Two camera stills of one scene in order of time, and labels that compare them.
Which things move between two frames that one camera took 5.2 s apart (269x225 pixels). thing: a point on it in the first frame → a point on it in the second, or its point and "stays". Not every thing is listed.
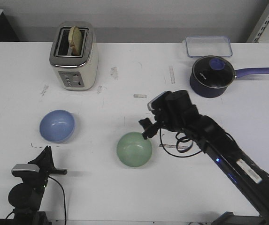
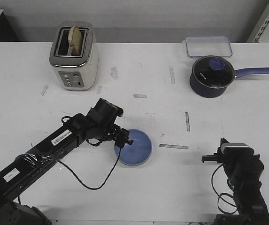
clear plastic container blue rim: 198,46 stays
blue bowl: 57,125 → 138,152
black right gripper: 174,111 → 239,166
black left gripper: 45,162 → 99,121
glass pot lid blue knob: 214,71 stays
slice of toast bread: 75,41 stays
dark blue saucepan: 211,76 stays
